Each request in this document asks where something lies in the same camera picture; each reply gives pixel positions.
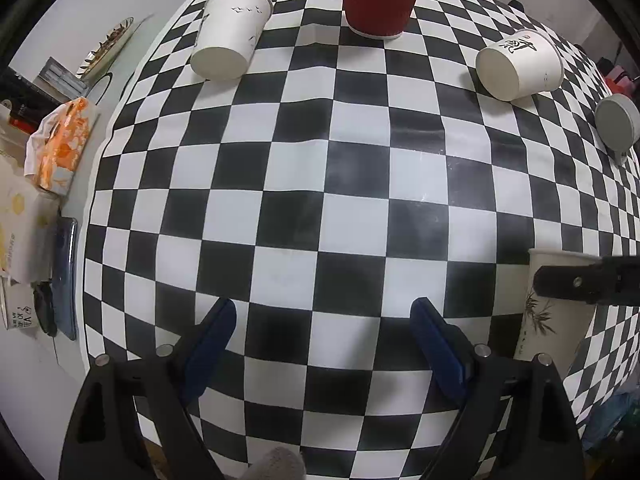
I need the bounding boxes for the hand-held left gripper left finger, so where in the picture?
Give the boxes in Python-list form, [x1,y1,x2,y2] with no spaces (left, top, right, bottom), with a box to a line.
[59,297,238,480]

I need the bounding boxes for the orange snack packet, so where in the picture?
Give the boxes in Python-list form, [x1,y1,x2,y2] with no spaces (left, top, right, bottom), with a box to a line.
[25,98,100,195]

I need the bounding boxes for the dark grey box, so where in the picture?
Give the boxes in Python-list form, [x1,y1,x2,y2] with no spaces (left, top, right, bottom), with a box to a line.
[36,57,91,98]

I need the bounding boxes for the white cup with bamboo print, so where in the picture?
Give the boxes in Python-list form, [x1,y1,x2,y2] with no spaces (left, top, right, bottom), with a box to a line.
[514,247,603,381]

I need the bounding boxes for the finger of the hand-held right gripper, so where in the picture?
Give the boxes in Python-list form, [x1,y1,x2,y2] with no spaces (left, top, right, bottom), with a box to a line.
[534,255,640,306]

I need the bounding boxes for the tall white paper cup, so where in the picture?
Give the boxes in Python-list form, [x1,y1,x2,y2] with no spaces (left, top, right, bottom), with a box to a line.
[190,0,274,81]

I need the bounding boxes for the yellow white tissue pack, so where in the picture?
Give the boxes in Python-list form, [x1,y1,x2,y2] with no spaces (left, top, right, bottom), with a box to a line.
[0,152,61,283]

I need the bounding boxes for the black and white checkered cloth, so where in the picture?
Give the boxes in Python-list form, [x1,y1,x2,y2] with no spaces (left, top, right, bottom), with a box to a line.
[82,0,640,478]

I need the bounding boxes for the white cup with black print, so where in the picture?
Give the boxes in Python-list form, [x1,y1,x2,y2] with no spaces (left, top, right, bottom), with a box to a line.
[475,30,566,102]

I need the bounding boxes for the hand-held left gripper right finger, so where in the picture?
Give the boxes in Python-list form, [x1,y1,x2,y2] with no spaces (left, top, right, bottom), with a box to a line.
[410,297,586,480]

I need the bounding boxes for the grey cup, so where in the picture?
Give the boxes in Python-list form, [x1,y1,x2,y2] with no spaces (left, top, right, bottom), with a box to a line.
[594,93,640,167]

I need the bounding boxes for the blue plastic bag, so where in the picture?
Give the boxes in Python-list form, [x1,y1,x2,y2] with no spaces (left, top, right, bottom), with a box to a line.
[580,390,640,456]

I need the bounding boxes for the white printed container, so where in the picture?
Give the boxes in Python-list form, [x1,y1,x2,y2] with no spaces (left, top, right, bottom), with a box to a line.
[0,276,37,332]

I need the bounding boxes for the plate with food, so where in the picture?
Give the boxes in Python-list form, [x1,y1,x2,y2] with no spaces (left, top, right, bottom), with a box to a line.
[79,16,136,81]

